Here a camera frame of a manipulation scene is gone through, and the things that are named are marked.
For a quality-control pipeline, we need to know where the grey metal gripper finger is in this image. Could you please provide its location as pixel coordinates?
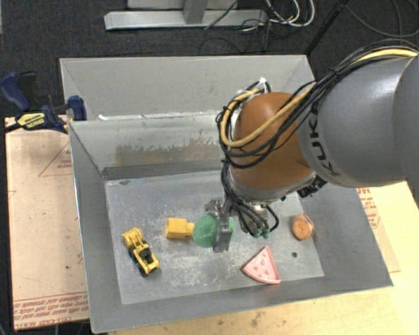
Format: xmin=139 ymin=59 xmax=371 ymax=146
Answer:
xmin=203 ymin=196 xmax=225 ymax=221
xmin=211 ymin=216 xmax=237 ymax=254

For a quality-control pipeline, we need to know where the green toy broccoli yellow stem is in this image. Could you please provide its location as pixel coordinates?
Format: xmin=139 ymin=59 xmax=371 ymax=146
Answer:
xmin=164 ymin=212 xmax=236 ymax=252

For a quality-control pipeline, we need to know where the grey metal bin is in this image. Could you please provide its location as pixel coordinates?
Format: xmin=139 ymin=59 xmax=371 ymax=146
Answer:
xmin=59 ymin=38 xmax=396 ymax=335

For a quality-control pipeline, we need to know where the pink toy watermelon slice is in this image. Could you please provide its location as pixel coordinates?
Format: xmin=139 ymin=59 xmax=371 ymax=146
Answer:
xmin=239 ymin=244 xmax=283 ymax=287

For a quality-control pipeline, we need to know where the brown round toy slice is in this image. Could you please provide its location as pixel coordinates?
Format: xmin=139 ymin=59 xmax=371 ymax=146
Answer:
xmin=290 ymin=212 xmax=317 ymax=242

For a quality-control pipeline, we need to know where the yellow toy loader truck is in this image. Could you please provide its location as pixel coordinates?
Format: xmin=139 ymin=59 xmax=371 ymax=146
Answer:
xmin=120 ymin=225 xmax=163 ymax=279

